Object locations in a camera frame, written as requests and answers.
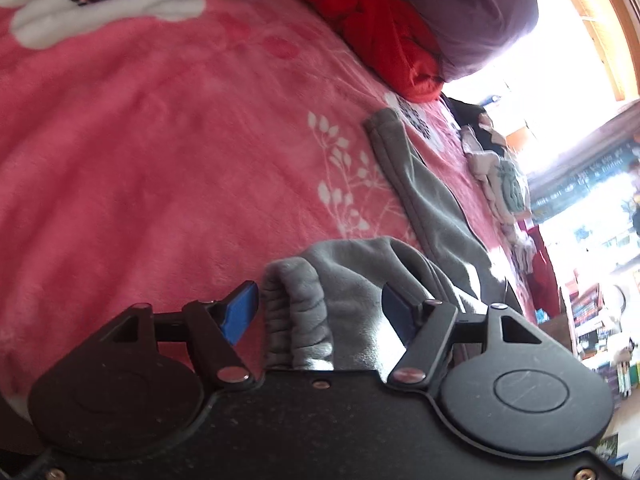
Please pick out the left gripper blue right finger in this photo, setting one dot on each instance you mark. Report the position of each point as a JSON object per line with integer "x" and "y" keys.
{"x": 425, "y": 330}

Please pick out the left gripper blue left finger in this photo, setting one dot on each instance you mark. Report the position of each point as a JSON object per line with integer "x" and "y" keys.
{"x": 214, "y": 328}

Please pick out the grey fleece pants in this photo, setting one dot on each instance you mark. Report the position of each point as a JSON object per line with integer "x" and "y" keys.
{"x": 323, "y": 308}

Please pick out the white patterned folded clothes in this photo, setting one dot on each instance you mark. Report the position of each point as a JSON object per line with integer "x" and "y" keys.
{"x": 504, "y": 186}

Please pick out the bookshelf with books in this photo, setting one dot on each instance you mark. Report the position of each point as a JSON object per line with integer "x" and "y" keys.
{"x": 606, "y": 330}

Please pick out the pink floral fleece blanket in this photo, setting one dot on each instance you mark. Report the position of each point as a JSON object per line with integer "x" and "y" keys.
{"x": 159, "y": 152}

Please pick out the purple quilt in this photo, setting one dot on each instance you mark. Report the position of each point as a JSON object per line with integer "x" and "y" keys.
{"x": 470, "y": 33}

